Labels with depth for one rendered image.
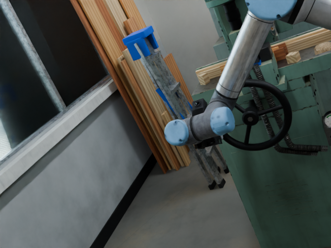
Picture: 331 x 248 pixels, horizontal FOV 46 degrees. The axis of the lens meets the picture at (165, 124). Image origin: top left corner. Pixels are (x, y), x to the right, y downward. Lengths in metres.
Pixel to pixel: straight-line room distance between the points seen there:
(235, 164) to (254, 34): 0.81
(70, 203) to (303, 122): 1.51
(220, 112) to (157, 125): 1.99
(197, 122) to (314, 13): 0.41
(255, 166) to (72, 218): 1.25
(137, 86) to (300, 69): 1.63
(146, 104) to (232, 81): 1.89
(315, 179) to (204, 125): 0.82
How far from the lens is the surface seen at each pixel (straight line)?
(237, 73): 1.13
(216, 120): 1.07
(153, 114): 3.04
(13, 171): 2.17
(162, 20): 4.23
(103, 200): 2.78
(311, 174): 1.78
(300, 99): 1.62
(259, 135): 1.69
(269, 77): 1.48
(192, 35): 4.17
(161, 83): 2.45
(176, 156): 3.17
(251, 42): 1.10
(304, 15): 0.94
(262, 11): 0.92
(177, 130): 1.10
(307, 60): 1.56
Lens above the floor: 1.36
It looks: 18 degrees down
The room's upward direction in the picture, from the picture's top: 24 degrees counter-clockwise
